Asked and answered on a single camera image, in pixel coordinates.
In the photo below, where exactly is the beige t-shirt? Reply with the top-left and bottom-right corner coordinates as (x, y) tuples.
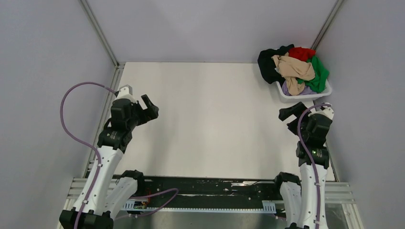
(272, 55), (315, 96)

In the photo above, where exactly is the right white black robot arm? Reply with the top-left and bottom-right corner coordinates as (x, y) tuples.
(272, 102), (334, 229)

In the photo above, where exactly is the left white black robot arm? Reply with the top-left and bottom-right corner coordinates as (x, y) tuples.
(59, 94), (159, 229)

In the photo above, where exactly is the white plastic basket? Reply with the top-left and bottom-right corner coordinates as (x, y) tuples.
(275, 80), (332, 104)

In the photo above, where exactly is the lilac t-shirt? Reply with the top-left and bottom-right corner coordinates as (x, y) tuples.
(281, 82), (317, 96)

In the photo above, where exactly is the green t-shirt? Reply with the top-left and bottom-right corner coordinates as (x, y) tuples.
(297, 55), (330, 93)

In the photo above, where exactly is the black t-shirt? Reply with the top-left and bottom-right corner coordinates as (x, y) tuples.
(257, 44), (295, 85)

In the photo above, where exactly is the red t-shirt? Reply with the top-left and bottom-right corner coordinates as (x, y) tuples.
(288, 47), (316, 62)

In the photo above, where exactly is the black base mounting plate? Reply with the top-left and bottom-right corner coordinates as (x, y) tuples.
(124, 172), (301, 208)

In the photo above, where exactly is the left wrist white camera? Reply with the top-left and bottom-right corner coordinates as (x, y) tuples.
(115, 84), (137, 103)

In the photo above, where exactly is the wrist white camera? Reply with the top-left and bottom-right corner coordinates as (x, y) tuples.
(314, 104), (334, 120)
(115, 84), (137, 103)

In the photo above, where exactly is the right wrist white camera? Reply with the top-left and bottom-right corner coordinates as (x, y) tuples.
(314, 104), (334, 120)

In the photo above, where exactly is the aluminium frame rail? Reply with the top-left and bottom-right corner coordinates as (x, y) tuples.
(63, 178), (362, 229)

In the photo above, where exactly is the white slotted cable duct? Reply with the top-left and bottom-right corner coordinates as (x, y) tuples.
(121, 200), (277, 214)

